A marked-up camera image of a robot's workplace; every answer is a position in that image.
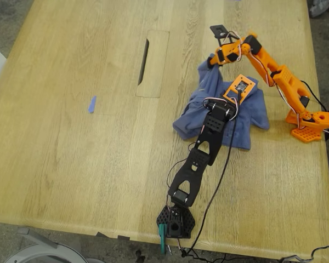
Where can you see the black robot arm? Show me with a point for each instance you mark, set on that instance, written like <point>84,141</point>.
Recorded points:
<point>189,170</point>

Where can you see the blue printed T-shirt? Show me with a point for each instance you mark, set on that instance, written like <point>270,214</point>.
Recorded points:
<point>244,123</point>

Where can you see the orange camera mount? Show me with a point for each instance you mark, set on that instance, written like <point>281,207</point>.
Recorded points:
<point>240,87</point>

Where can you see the gray white bag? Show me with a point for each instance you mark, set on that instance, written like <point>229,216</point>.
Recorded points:
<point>319,7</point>

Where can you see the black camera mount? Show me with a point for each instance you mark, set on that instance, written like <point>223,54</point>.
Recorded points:
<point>220,31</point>

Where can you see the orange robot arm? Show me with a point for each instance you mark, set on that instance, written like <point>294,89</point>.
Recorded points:
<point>285,79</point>

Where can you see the long blue tape strip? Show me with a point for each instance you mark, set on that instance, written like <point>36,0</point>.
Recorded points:
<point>91,105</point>

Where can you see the gray round plastic stool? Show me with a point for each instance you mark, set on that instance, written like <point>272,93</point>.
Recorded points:
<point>44,254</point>

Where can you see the small silver metal pin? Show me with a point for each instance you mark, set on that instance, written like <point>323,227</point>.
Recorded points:
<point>170,250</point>

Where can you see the black caster wheel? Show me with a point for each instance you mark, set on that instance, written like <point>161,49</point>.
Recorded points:
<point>140,257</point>

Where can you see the black tape piece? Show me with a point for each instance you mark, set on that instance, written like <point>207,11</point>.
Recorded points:
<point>101,234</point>
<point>123,237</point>

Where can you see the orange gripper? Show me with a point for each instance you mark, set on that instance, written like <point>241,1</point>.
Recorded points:
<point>214,62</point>

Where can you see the green table clamp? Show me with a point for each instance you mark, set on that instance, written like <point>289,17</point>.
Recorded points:
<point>162,241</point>

